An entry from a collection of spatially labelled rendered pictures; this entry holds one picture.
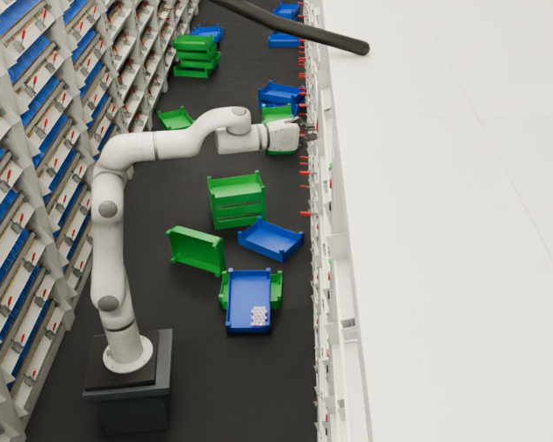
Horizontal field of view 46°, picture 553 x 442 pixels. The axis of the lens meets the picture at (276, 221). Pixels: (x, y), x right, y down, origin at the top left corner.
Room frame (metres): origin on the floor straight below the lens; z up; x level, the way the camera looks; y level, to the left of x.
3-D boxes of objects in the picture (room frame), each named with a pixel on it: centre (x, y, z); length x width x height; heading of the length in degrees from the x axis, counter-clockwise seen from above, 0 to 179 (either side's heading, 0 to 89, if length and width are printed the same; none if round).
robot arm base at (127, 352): (1.83, 0.59, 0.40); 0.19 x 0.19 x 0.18
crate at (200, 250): (2.77, 0.43, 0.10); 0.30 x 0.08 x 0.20; 62
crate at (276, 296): (2.51, 0.14, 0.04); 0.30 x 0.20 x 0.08; 87
